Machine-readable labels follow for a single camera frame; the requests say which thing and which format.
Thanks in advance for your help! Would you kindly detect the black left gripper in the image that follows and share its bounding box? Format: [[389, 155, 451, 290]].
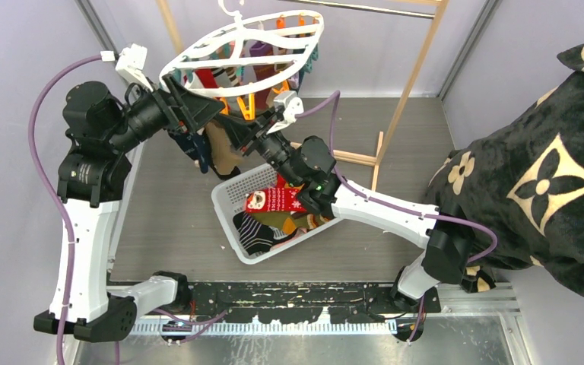
[[106, 74, 225, 154]]

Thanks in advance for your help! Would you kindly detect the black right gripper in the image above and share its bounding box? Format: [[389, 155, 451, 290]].
[[215, 107, 302, 189]]

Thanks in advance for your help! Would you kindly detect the orange clip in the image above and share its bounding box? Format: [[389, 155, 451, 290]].
[[276, 15, 286, 29], [271, 80, 290, 96], [236, 93, 256, 121]]

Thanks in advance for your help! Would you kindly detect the brown sock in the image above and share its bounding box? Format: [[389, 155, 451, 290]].
[[205, 120, 243, 181]]

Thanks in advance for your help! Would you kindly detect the red snowflake sock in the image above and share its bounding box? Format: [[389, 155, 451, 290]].
[[244, 187, 306, 213]]

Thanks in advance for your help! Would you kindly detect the white oval clip hanger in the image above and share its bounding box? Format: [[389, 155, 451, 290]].
[[160, 1, 325, 98]]

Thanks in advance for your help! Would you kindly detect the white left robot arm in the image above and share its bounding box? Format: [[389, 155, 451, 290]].
[[33, 76, 224, 343]]

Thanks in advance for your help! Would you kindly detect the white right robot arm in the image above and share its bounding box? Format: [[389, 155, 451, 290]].
[[215, 102, 474, 313]]

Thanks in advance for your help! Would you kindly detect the navy blue patterned sock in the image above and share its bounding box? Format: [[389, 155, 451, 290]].
[[167, 131, 211, 174]]

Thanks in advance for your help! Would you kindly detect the white plastic basket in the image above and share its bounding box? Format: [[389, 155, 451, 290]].
[[211, 164, 342, 265]]

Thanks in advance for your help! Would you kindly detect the olive green sock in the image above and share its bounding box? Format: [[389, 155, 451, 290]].
[[249, 211, 328, 233]]

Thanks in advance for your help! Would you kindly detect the black white striped sock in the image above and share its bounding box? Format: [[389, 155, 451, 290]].
[[232, 212, 290, 256]]

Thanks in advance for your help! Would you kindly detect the dark green sock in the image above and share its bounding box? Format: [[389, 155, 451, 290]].
[[298, 46, 319, 87]]

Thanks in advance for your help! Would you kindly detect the metal rack rod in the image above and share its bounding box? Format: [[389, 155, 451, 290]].
[[283, 0, 435, 20]]

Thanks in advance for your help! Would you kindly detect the black floral plush blanket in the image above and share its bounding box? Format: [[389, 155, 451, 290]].
[[424, 43, 584, 297]]

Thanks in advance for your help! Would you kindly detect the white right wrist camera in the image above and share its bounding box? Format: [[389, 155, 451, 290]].
[[267, 90, 305, 135]]

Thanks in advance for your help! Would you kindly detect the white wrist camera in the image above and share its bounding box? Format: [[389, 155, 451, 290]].
[[100, 43, 154, 91], [267, 90, 305, 135]]

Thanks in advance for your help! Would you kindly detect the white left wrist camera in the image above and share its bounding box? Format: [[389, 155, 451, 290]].
[[100, 43, 154, 91]]

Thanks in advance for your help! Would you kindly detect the wooden drying rack frame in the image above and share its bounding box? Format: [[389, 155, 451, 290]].
[[157, 1, 448, 182]]

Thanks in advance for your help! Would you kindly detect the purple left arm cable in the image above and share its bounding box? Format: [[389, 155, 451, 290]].
[[27, 54, 122, 365]]

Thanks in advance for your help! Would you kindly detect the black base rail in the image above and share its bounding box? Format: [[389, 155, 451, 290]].
[[148, 279, 444, 338]]

